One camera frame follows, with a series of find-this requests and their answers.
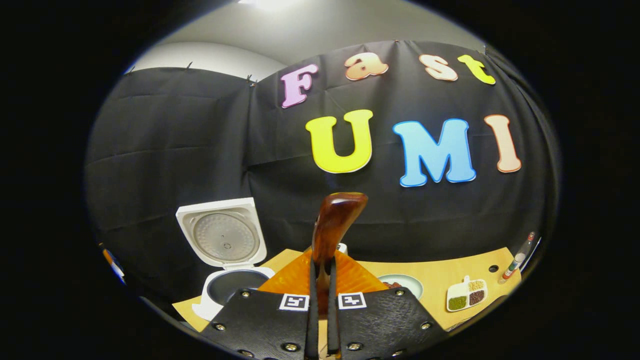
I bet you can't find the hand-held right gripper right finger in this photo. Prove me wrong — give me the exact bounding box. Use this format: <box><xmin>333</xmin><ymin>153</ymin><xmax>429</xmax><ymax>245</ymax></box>
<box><xmin>327</xmin><ymin>250</ymin><xmax>448</xmax><ymax>358</ymax></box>

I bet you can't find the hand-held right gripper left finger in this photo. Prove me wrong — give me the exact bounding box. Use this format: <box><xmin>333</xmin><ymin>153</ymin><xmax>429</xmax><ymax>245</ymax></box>
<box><xmin>200</xmin><ymin>247</ymin><xmax>319</xmax><ymax>360</ymax></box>

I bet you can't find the brown wooden spoon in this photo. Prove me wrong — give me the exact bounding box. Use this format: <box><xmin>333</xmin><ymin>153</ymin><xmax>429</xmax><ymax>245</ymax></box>
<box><xmin>311</xmin><ymin>192</ymin><xmax>369</xmax><ymax>318</ymax></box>

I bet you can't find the white rice cooker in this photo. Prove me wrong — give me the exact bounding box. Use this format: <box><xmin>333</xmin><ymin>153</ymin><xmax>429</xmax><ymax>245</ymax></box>
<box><xmin>175</xmin><ymin>197</ymin><xmax>276</xmax><ymax>322</ymax></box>

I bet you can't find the pale green plate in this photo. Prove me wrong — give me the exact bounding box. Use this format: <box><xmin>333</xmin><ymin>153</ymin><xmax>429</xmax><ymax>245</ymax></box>
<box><xmin>377</xmin><ymin>273</ymin><xmax>424</xmax><ymax>301</ymax></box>

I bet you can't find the black backdrop cloth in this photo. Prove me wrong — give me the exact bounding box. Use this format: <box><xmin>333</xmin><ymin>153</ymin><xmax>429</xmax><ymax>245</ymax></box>
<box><xmin>85</xmin><ymin>40</ymin><xmax>558</xmax><ymax>321</ymax></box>

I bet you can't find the white divided plate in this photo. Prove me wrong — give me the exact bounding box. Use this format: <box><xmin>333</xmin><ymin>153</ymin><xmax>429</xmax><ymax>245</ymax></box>
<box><xmin>446</xmin><ymin>275</ymin><xmax>488</xmax><ymax>313</ymax></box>

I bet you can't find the clear plastic water bottle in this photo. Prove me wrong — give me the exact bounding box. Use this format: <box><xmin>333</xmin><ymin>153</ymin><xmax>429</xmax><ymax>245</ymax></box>
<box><xmin>501</xmin><ymin>231</ymin><xmax>536</xmax><ymax>282</ymax></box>

